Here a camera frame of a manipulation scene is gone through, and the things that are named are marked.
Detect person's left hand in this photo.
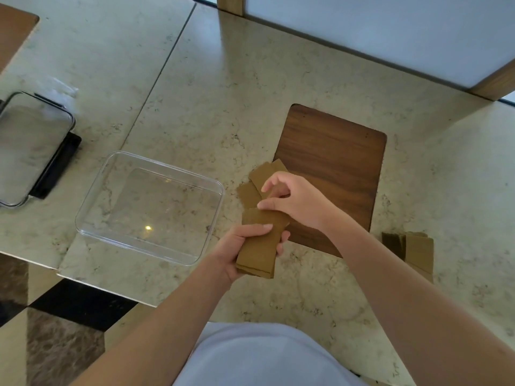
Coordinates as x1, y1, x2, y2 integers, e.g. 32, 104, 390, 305
209, 224, 291, 284

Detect person's right hand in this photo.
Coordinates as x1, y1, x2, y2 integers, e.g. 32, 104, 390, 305
257, 171, 337, 233

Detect brown napkin bundle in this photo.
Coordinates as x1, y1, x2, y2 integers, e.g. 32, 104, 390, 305
235, 207, 292, 280

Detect brown paper napkin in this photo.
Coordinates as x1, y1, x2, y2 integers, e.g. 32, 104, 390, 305
236, 160, 289, 210

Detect person's right forearm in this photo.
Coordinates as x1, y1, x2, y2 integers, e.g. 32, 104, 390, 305
321, 208, 515, 386

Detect person's left forearm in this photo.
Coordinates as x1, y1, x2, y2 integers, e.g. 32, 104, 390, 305
72, 253, 235, 386

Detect dark wooden placemat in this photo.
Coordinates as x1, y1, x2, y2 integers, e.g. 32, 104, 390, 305
0, 2, 40, 73
273, 103, 388, 258

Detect clear plastic container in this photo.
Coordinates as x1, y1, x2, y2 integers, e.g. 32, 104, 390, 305
75, 151, 225, 266

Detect person's white shirt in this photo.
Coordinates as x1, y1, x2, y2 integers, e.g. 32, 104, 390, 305
172, 322, 367, 386

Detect brown cardboard box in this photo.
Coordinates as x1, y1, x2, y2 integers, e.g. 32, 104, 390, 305
381, 231, 435, 284

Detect clear plastic bag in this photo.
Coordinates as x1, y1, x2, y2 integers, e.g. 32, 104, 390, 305
39, 75, 79, 102

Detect clear container lid black clips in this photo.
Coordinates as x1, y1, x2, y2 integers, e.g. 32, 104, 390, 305
0, 91, 77, 209

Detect white panel wooden frame partition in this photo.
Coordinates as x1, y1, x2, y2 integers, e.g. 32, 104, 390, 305
216, 0, 515, 102

